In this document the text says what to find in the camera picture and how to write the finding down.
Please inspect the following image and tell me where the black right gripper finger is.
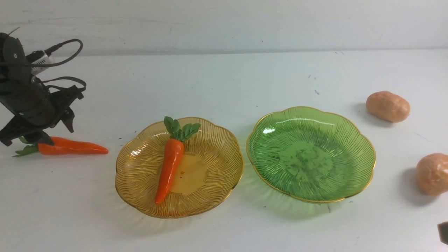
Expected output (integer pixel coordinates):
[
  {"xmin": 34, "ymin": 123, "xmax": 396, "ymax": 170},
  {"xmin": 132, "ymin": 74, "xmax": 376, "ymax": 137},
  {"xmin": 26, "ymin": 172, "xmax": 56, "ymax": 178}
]
[{"xmin": 438, "ymin": 221, "xmax": 448, "ymax": 245}]

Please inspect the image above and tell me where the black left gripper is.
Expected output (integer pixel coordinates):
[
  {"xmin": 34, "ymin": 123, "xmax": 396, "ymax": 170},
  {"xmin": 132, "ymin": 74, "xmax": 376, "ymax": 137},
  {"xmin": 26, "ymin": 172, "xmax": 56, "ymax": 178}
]
[{"xmin": 0, "ymin": 79, "xmax": 76, "ymax": 146}]

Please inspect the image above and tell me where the orange toy carrot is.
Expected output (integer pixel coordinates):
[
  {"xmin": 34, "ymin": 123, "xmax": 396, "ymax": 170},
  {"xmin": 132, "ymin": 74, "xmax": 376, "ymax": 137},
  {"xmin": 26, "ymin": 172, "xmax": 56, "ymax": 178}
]
[
  {"xmin": 155, "ymin": 116, "xmax": 201, "ymax": 205},
  {"xmin": 14, "ymin": 136, "xmax": 109, "ymax": 157}
]

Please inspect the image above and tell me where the brown toy potato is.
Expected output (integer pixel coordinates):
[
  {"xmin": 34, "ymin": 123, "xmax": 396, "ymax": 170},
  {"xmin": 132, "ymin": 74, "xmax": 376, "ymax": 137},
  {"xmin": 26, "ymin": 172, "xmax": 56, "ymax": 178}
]
[
  {"xmin": 416, "ymin": 153, "xmax": 448, "ymax": 196},
  {"xmin": 365, "ymin": 91, "xmax": 410, "ymax": 123}
]

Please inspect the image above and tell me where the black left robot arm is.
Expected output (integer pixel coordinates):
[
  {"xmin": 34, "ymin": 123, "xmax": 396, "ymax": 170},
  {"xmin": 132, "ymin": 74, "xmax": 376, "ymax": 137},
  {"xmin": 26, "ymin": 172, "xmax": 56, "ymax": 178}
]
[{"xmin": 0, "ymin": 33, "xmax": 86, "ymax": 146}]

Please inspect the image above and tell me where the green ribbed plastic plate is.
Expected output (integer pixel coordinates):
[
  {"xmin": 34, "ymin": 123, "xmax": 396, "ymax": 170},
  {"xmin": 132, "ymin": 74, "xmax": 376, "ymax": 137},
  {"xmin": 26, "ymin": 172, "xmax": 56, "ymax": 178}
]
[{"xmin": 245, "ymin": 106, "xmax": 376, "ymax": 204}]

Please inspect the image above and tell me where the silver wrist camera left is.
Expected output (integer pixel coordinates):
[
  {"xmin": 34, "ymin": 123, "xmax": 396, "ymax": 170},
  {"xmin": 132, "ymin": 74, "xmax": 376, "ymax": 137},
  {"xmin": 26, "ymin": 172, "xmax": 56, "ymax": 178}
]
[{"xmin": 27, "ymin": 51, "xmax": 55, "ymax": 76}]

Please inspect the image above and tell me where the black camera cable left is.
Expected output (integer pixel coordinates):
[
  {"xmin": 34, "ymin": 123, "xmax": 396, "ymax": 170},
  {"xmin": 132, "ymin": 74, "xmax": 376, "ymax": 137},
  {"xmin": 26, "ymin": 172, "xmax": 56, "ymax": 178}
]
[{"xmin": 0, "ymin": 38, "xmax": 87, "ymax": 93}]

